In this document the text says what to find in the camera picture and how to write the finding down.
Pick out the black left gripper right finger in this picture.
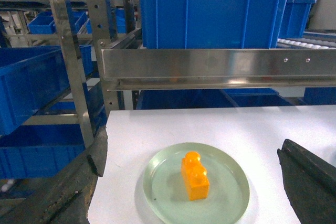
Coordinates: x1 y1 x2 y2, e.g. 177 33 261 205
277 139 335 223

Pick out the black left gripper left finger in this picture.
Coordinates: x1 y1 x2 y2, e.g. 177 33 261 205
1 126 108 223

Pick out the yellow toy building block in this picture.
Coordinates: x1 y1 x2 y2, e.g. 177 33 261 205
181 151 210 201

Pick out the blue bin left lower shelf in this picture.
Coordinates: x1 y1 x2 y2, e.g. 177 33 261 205
1 124 85 179

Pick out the blue bin shelf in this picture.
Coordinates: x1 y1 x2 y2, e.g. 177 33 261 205
1 45 93 136
1 124 85 179

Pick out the steel left shelving rack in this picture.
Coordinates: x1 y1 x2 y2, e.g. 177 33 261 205
0 0 111 148

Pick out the clear glass plate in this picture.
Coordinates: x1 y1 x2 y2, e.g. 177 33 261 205
143 143 250 223

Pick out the blue bin left upper shelf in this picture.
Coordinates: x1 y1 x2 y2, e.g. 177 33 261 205
1 45 93 136

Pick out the small blue bin on conveyor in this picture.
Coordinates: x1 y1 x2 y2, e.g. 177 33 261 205
278 0 317 39

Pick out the large blue bin on conveyor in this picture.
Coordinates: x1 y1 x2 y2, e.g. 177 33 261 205
140 0 287 49

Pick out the steel conveyor rack frame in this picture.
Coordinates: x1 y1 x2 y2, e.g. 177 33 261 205
87 0 335 110

